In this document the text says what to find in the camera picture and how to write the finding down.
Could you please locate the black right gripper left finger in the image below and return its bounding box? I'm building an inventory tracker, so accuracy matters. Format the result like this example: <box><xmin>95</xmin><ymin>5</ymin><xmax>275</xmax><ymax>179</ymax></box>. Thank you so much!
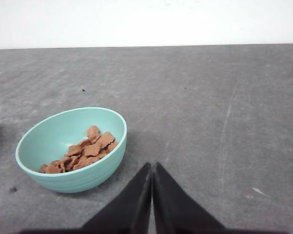
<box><xmin>82</xmin><ymin>163</ymin><xmax>152</xmax><ymax>234</ymax></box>

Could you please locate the teal ceramic bowl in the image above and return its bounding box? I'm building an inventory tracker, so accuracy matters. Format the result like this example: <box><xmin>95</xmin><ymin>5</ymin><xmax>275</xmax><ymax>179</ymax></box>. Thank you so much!
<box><xmin>15</xmin><ymin>107</ymin><xmax>127</xmax><ymax>193</ymax></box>

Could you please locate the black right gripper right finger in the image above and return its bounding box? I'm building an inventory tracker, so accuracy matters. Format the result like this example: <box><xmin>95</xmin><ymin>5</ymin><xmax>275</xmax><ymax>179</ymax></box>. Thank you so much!
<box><xmin>152</xmin><ymin>161</ymin><xmax>227</xmax><ymax>234</ymax></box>

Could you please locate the brown beef cube pile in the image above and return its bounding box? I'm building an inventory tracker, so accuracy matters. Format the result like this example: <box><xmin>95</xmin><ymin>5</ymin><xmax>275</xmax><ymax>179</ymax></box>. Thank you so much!
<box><xmin>39</xmin><ymin>125</ymin><xmax>118</xmax><ymax>174</ymax></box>

